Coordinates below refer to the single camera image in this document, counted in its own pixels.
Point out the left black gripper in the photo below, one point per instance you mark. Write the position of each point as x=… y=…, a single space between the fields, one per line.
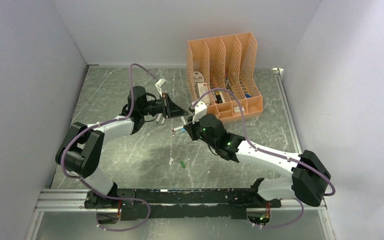
x=170 y=109

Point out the white grey pen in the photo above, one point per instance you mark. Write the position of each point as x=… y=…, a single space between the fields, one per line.
x=177 y=129

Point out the green pen cap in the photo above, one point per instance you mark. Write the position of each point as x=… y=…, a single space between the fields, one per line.
x=183 y=164

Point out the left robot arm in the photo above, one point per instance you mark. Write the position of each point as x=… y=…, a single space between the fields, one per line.
x=80 y=151

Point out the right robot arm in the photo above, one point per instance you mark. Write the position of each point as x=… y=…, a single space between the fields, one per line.
x=303 y=175

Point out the pens in organizer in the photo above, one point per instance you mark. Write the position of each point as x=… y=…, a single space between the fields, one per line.
x=221 y=96

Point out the white red box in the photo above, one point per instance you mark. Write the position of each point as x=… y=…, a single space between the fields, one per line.
x=201 y=88

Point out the grey stationery blister pack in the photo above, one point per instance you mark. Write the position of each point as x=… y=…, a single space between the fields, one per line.
x=198 y=77

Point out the orange plastic file organizer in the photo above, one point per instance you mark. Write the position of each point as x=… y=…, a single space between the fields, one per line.
x=236 y=54

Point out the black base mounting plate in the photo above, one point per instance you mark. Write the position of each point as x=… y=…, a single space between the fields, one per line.
x=162 y=203

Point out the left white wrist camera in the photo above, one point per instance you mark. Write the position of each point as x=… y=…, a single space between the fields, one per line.
x=159 y=85

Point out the white corner bracket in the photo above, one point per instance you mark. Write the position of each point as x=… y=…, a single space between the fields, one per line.
x=278 y=71

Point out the aluminium frame rail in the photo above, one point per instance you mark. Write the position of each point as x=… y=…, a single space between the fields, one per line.
x=72 y=200

